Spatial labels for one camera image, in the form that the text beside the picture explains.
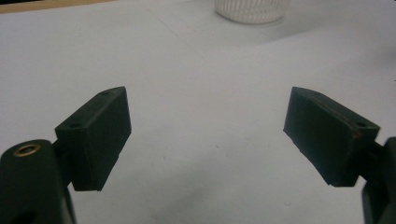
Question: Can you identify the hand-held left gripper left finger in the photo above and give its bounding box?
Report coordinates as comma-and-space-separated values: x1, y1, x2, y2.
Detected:
54, 86, 133, 192

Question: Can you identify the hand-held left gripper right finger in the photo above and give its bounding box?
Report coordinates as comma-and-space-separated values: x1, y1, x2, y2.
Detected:
282, 86, 382, 188

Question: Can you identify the white plastic basket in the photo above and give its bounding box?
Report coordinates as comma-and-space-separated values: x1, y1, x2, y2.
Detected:
214, 0, 292, 25

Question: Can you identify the white table sheet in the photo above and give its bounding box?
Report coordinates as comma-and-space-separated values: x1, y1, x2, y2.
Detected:
0, 0, 396, 224

